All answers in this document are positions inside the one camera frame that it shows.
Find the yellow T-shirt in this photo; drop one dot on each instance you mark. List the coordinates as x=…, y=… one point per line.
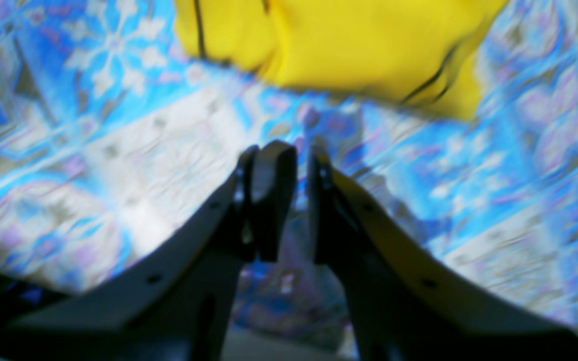
x=420, y=55

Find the patterned blue tablecloth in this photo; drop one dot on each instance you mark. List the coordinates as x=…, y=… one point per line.
x=110, y=138

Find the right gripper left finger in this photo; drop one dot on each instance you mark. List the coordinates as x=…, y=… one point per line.
x=175, y=304

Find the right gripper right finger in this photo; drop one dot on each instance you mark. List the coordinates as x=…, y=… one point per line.
x=403, y=303

